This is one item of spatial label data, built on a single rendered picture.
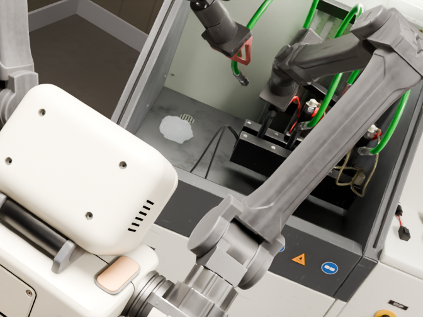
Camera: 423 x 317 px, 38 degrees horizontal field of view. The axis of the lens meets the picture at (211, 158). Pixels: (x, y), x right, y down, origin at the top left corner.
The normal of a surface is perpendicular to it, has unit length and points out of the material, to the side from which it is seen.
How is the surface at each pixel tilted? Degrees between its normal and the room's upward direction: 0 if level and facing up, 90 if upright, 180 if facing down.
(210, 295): 39
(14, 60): 55
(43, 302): 82
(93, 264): 8
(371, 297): 90
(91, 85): 0
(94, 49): 0
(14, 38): 63
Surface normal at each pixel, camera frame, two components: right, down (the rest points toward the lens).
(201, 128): 0.33, -0.74
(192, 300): -0.17, -0.42
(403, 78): 0.06, 0.27
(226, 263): 0.33, -0.08
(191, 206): -0.21, 0.55
